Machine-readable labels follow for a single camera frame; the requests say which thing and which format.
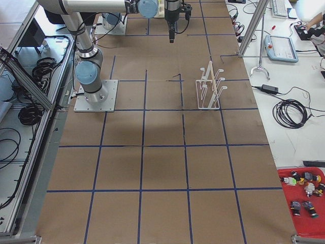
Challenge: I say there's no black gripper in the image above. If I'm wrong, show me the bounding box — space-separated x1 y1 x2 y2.
164 0 182 43

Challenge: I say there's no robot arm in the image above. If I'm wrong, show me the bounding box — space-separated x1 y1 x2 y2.
38 1 159 104
102 13 121 29

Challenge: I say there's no reacher grabber tool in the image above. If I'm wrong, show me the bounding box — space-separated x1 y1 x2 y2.
250 0 270 81

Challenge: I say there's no teach pendant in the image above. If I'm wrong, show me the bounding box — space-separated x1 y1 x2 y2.
264 35 299 63

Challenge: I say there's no black power adapter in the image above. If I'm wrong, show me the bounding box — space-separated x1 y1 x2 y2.
261 84 279 95

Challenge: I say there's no red parts bin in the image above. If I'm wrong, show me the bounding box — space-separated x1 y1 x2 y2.
278 167 324 239

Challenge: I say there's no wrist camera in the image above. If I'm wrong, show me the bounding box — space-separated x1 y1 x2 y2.
180 3 192 21

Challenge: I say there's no white wire cup rack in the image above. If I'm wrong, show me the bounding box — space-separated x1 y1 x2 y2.
195 61 228 110

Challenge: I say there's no aluminium frame post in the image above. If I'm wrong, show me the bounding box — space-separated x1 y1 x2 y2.
238 0 269 57

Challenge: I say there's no coiled black cable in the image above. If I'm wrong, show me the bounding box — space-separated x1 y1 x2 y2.
273 99 308 128

